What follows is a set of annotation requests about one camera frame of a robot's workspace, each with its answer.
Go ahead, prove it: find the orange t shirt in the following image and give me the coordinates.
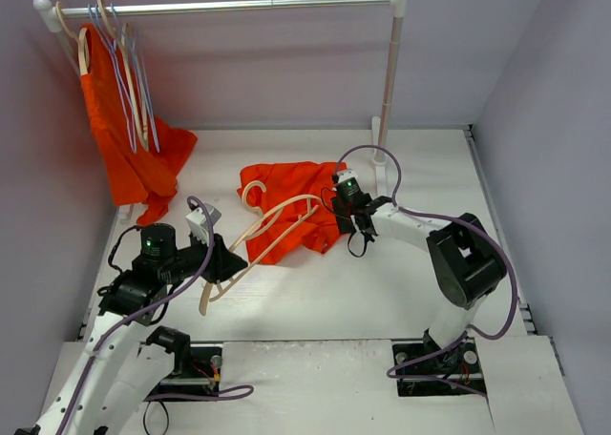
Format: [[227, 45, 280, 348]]
[[237, 161, 340, 265]]

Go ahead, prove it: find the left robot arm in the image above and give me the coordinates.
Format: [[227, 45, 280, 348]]
[[21, 223, 254, 434]]

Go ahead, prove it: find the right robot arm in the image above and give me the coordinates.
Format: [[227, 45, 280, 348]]
[[331, 170, 508, 370]]

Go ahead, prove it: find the hanging orange shirt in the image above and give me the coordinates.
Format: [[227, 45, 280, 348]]
[[80, 23, 198, 226]]

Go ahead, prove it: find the beige hanger under shirt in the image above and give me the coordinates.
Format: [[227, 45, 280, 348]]
[[54, 2, 90, 76]]

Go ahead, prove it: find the white metal clothes rack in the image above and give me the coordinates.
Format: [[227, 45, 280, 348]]
[[32, 0, 407, 195]]

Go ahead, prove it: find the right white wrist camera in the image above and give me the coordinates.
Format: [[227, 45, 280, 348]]
[[331, 169, 358, 184]]

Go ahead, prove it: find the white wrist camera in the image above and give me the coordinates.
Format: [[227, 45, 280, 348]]
[[331, 169, 358, 184], [185, 203, 221, 244]]

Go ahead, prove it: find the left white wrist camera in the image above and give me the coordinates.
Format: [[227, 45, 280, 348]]
[[185, 203, 221, 244]]

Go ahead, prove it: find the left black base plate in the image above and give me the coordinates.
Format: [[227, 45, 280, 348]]
[[148, 342, 222, 397]]

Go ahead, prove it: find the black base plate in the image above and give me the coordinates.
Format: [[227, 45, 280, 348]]
[[148, 342, 222, 397], [390, 339, 487, 398]]

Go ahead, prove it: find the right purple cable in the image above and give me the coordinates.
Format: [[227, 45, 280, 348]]
[[335, 145, 519, 398]]

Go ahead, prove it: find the purple cable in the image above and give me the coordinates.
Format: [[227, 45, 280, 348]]
[[335, 145, 519, 398], [56, 195, 255, 435]]

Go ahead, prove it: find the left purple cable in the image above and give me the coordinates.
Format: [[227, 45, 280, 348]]
[[56, 195, 255, 435]]

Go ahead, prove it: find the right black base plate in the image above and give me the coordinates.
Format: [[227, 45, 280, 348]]
[[390, 339, 487, 398]]

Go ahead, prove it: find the lilac wire hanger right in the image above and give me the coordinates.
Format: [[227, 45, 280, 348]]
[[111, 5, 160, 153]]

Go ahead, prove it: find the lilac wire hanger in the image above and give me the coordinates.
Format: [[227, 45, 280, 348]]
[[111, 5, 160, 153], [87, 5, 137, 154]]

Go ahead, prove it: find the lilac wire hanger left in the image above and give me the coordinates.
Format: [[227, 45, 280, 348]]
[[87, 5, 137, 154]]

